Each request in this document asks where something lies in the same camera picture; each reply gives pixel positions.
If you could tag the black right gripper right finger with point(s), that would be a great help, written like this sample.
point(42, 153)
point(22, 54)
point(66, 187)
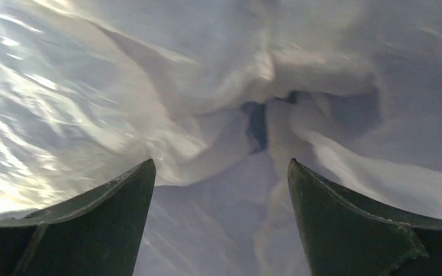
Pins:
point(346, 233)

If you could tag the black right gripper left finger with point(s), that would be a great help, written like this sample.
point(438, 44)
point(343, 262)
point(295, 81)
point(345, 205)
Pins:
point(95, 233)

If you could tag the blue plastic trash bin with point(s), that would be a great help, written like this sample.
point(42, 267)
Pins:
point(256, 112)

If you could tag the translucent cream plastic trash bag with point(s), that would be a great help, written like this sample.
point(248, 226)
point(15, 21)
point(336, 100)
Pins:
point(91, 89)

